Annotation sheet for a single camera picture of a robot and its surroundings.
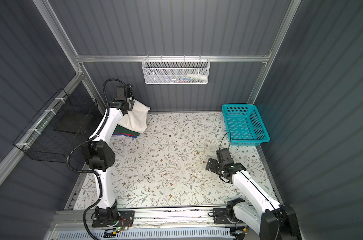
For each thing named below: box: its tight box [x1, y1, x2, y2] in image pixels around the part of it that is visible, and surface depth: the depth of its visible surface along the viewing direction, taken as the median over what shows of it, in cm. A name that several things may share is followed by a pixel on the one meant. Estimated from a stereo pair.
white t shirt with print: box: [118, 98, 151, 134], surface depth 103 cm
